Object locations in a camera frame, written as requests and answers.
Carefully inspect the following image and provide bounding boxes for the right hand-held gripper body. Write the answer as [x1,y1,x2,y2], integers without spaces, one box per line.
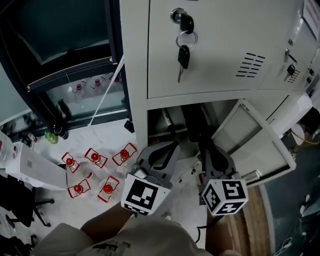
[201,171,249,216]

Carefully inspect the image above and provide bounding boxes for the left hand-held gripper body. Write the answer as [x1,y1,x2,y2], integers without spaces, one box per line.
[120,163,174,217]

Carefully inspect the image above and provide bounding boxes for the black umbrella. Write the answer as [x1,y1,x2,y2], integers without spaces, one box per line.
[180,103,214,173]

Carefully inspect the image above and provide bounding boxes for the grey metal locker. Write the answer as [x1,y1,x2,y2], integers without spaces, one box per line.
[119,0,320,189]

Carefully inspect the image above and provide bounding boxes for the person's right forearm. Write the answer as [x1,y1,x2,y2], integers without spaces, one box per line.
[204,212,236,255]

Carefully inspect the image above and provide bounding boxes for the person's left forearm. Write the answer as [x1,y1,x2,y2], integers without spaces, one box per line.
[79,201,136,244]

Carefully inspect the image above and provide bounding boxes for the clear water jug red cap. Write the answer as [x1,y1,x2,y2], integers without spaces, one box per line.
[83,147,109,169]
[96,175,121,204]
[111,141,138,167]
[66,178,92,200]
[60,150,81,174]

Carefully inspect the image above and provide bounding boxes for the small black floor block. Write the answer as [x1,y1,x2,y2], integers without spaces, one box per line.
[123,119,135,133]

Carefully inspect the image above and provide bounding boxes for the person's beige shirt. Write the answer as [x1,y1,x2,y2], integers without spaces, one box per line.
[29,216,222,256]

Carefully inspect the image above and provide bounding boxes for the white stool gold legs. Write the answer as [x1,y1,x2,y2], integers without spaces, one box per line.
[289,121,320,153]

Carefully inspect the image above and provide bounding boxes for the black thermos bottle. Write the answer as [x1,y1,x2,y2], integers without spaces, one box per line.
[53,98,73,141]

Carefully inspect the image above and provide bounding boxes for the green drink bottle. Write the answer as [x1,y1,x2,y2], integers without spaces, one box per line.
[44,130,59,145]

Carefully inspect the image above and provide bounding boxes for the white cardboard box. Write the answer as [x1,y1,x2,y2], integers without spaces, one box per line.
[4,143,69,191]

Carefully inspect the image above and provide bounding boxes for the black office chair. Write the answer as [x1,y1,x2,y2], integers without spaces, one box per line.
[0,174,55,228]

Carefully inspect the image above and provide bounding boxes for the large water barrel red label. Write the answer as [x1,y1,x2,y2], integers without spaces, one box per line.
[0,130,19,169]

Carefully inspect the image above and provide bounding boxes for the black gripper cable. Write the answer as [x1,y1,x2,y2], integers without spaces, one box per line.
[195,214,224,244]

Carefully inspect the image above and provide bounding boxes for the white blind cord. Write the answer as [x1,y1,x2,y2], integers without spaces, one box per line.
[88,55,125,128]

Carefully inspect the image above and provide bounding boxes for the white power cables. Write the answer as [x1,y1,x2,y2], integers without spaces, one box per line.
[274,194,320,256]

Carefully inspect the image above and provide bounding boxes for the black key bunch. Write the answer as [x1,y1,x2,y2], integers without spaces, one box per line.
[169,6,199,84]

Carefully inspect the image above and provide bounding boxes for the black window frame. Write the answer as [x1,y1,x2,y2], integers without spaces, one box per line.
[0,0,134,134]

